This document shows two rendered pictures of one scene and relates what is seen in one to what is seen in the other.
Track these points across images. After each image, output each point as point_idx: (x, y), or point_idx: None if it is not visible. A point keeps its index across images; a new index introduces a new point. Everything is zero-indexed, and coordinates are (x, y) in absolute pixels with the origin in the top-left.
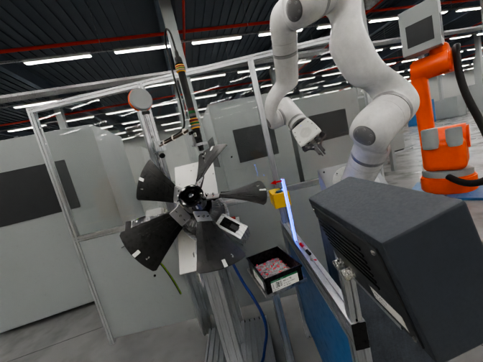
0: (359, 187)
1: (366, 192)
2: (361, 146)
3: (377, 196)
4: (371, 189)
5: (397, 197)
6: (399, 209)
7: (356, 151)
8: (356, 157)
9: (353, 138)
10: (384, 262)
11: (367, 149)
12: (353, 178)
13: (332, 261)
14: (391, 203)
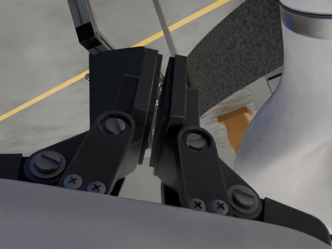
0: (145, 153)
1: (145, 154)
2: (248, 128)
3: (148, 154)
4: (150, 153)
5: None
6: (150, 156)
7: (286, 69)
8: (282, 30)
9: (235, 162)
10: None
11: (257, 112)
12: (148, 150)
13: (86, 82)
14: (150, 155)
